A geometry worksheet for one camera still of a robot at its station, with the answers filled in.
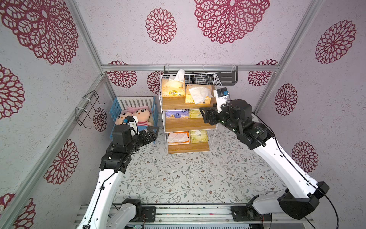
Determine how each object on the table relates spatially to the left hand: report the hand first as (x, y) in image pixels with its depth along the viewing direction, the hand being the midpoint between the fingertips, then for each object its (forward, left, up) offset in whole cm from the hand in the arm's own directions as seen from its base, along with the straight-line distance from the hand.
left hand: (153, 132), depth 70 cm
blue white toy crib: (+38, +32, -15) cm, 52 cm away
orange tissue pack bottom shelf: (+11, -12, -23) cm, 28 cm away
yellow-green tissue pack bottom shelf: (+14, -25, -25) cm, 39 cm away
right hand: (+6, -28, +10) cm, 30 cm away
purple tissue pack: (+14, -12, -3) cm, 19 cm away
